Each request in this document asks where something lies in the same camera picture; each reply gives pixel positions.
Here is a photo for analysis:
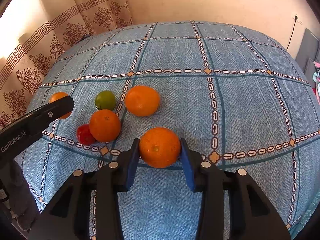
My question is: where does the orange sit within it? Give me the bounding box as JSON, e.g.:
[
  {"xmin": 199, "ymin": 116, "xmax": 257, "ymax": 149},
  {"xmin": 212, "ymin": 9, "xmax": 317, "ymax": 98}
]
[
  {"xmin": 139, "ymin": 127, "xmax": 181, "ymax": 168},
  {"xmin": 89, "ymin": 109, "xmax": 121, "ymax": 142},
  {"xmin": 125, "ymin": 86, "xmax": 161, "ymax": 117},
  {"xmin": 49, "ymin": 92, "xmax": 71, "ymax": 120}
]

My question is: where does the red tomato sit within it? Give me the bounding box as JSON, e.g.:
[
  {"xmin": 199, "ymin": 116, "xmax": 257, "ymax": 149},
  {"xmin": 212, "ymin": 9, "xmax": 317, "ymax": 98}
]
[{"xmin": 76, "ymin": 124, "xmax": 96, "ymax": 145}]

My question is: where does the small green tomato back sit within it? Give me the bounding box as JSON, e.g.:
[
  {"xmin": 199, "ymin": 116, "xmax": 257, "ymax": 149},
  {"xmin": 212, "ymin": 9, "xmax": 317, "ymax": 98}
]
[{"xmin": 94, "ymin": 90, "xmax": 116, "ymax": 111}]

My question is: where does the beige patterned curtain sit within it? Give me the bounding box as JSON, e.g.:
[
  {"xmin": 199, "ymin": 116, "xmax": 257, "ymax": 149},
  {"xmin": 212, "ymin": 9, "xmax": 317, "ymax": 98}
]
[{"xmin": 1, "ymin": 0, "xmax": 132, "ymax": 127}]

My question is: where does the blue patterned bed cover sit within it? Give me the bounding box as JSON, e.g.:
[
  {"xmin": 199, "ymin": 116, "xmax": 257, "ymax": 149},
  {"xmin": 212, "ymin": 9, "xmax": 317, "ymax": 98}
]
[{"xmin": 16, "ymin": 21, "xmax": 319, "ymax": 237}]

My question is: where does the pink bedding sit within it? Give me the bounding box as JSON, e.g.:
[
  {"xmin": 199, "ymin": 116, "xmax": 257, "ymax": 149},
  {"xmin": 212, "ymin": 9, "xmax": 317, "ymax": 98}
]
[{"xmin": 312, "ymin": 61, "xmax": 320, "ymax": 88}]

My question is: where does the grey cushion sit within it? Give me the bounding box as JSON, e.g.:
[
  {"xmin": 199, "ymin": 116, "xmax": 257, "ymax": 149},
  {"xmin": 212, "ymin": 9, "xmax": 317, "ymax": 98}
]
[{"xmin": 296, "ymin": 29, "xmax": 319, "ymax": 89}]

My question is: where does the black power cable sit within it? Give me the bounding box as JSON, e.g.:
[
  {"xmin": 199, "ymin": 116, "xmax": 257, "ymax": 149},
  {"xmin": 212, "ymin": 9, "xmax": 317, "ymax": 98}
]
[{"xmin": 286, "ymin": 16, "xmax": 298, "ymax": 52}]

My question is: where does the white wall socket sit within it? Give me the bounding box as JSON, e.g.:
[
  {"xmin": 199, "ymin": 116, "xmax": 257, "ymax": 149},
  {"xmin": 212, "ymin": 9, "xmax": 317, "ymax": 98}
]
[{"xmin": 292, "ymin": 13, "xmax": 303, "ymax": 25}]

